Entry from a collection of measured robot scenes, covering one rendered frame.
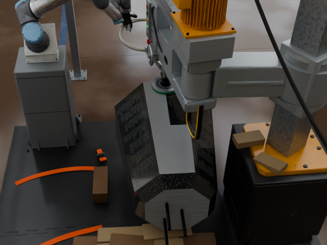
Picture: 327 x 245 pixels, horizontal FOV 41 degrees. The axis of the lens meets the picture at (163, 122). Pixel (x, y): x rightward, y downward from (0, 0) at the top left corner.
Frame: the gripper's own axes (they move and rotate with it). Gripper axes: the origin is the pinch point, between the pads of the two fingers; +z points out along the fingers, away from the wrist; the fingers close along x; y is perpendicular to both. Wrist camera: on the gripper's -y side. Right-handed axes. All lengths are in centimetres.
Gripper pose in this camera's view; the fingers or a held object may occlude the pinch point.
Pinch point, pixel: (128, 29)
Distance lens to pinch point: 406.3
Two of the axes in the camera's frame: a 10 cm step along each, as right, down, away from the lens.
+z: -0.2, 7.1, 7.1
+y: -7.1, 4.9, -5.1
